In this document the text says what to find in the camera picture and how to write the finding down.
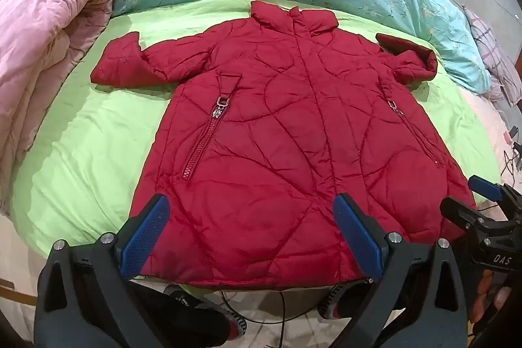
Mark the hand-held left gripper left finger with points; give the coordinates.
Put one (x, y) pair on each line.
(144, 238)

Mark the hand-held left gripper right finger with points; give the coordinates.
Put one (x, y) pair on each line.
(359, 238)

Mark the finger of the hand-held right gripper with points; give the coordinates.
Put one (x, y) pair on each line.
(461, 211)
(485, 188)

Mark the red quilted jacket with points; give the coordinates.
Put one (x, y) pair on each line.
(265, 128)

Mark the person's right hand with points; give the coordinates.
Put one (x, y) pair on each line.
(485, 289)

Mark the person's right shoe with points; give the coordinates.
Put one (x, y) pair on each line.
(336, 301)

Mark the person's shoe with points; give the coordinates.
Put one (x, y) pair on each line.
(204, 305)
(336, 301)

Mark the person's left shoe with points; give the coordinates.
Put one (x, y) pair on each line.
(204, 305)

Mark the green bed sheet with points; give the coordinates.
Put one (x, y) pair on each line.
(102, 148)

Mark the plaid cloth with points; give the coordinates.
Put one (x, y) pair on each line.
(493, 42)

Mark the pink quilt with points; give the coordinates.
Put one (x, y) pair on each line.
(36, 46)

